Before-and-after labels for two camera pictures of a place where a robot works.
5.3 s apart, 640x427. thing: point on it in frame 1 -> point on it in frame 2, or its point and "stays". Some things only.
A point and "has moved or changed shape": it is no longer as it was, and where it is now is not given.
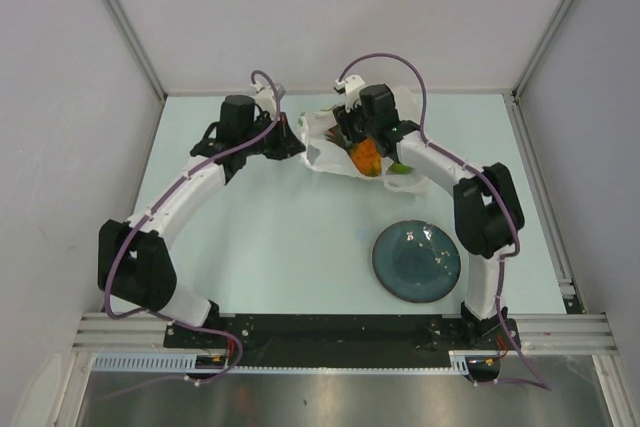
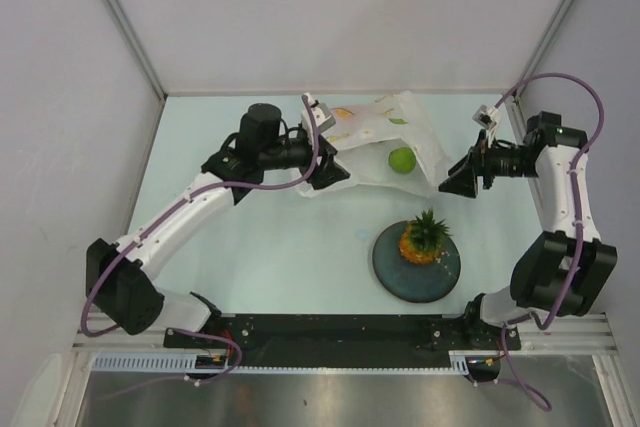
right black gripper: [344, 120] -> [462, 181]
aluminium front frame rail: [542, 333] stays
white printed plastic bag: [326, 154] has moved or changed shape
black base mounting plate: [341, 340] stays
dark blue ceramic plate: [416, 261] stays
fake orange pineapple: [365, 153] -> [421, 241]
